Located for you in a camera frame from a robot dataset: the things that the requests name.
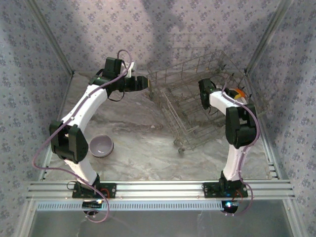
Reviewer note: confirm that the control board with LED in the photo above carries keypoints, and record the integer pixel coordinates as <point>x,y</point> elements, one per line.
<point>92,204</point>
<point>229,206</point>

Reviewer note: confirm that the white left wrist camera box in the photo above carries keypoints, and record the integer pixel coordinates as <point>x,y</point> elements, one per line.
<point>132,69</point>

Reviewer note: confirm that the aluminium corner post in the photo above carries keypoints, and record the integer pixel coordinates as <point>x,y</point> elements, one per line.
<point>54,42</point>
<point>266,37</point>

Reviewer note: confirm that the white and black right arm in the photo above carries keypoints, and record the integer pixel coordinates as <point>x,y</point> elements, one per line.
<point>234,163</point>

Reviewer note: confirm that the aluminium frame leg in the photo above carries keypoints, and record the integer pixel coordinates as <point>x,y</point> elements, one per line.
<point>26,219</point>
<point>293,219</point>

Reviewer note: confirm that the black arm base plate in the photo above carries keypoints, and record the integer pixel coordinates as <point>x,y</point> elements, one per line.
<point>209,190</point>
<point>111,191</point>

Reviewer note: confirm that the aluminium table side rail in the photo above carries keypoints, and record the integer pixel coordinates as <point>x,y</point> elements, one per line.
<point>271,158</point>
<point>63,103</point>

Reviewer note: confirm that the lavender bowl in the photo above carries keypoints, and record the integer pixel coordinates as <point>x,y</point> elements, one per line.
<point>101,145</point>

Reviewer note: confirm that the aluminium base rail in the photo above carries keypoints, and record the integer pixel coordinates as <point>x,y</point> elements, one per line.
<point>160,188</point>

